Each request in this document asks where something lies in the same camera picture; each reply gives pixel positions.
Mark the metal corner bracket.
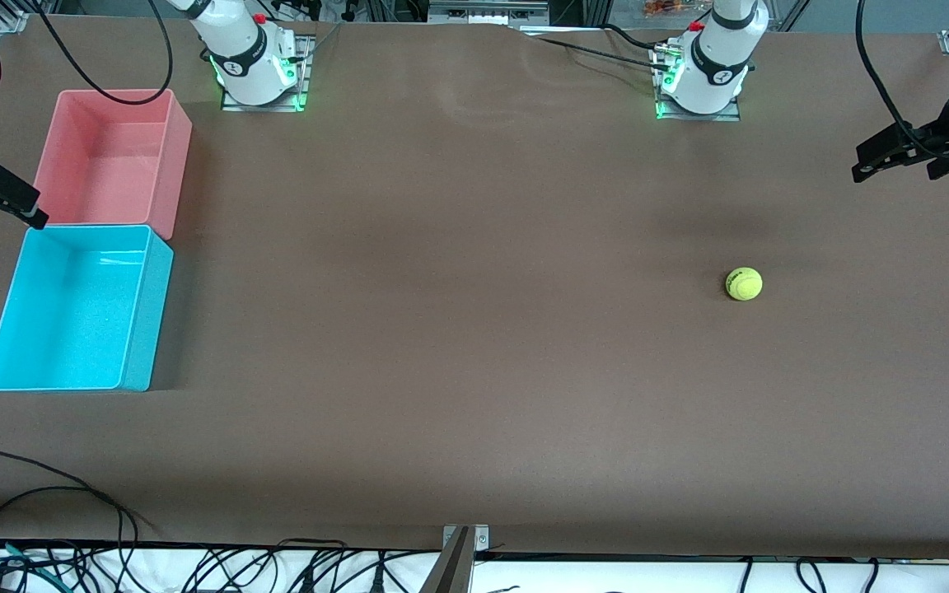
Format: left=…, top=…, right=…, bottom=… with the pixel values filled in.
left=442, top=525, right=490, bottom=551

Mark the black base cable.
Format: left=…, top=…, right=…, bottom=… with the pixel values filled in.
left=536, top=36, right=673, bottom=71
left=602, top=22, right=694, bottom=52

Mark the thin black cable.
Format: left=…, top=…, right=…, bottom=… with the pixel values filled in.
left=0, top=449, right=146, bottom=549

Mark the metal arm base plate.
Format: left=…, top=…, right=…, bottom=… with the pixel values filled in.
left=652, top=43, right=741, bottom=123
left=221, top=35, right=312, bottom=113

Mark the aluminium profile beam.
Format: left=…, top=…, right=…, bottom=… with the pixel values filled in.
left=418, top=527, right=475, bottom=593

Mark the pink plastic bin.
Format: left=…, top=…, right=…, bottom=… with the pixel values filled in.
left=23, top=89, right=194, bottom=241

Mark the yellow-green tennis ball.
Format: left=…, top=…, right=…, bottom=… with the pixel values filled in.
left=725, top=267, right=764, bottom=302

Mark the grey metal box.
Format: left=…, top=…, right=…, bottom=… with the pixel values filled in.
left=428, top=0, right=551, bottom=26

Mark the teal cable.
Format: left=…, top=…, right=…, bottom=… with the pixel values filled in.
left=0, top=535, right=59, bottom=592

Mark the blue plastic bin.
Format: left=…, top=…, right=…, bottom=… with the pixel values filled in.
left=0, top=224, right=175, bottom=393

